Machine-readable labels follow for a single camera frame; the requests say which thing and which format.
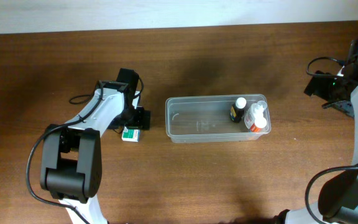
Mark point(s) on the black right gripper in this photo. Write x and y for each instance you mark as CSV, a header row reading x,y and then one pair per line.
x,y
317,86

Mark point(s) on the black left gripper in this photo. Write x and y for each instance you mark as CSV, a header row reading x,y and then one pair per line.
x,y
142,119

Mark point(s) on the white green Panadol box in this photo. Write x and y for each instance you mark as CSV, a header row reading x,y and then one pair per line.
x,y
130,135

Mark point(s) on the white squeeze bottle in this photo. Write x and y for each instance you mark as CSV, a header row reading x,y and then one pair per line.
x,y
256,110

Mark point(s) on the dark bottle white cap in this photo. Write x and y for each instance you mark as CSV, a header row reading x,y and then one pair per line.
x,y
237,109

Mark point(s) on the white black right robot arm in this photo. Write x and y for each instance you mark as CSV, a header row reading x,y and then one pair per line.
x,y
331,195

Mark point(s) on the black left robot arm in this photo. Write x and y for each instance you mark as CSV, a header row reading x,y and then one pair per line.
x,y
71,167

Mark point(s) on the clear plastic container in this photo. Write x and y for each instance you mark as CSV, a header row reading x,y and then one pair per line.
x,y
193,119

